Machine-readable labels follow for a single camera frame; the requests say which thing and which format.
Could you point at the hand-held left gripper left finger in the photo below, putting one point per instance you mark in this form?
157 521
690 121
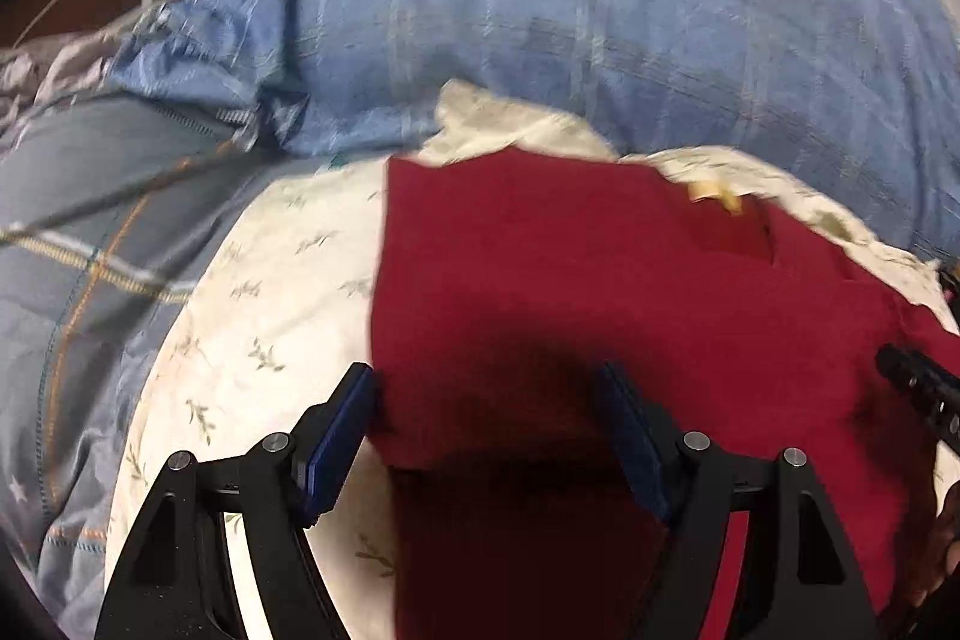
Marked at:
336 441

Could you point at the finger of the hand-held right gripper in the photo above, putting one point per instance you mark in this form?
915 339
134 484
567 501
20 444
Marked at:
922 385

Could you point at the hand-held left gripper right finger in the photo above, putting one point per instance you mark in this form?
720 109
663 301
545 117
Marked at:
639 452

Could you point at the dark red garment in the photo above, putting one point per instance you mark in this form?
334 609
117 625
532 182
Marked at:
562 250

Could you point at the cream floral bed sheet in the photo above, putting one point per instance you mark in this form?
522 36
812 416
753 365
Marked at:
285 280

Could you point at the grey plaid blanket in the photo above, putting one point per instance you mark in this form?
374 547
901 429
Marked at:
75 197

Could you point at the blue plaid pillow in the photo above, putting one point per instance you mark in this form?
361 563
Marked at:
525 10

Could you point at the grey white patterned cloth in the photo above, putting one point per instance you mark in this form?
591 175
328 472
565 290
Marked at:
45 74

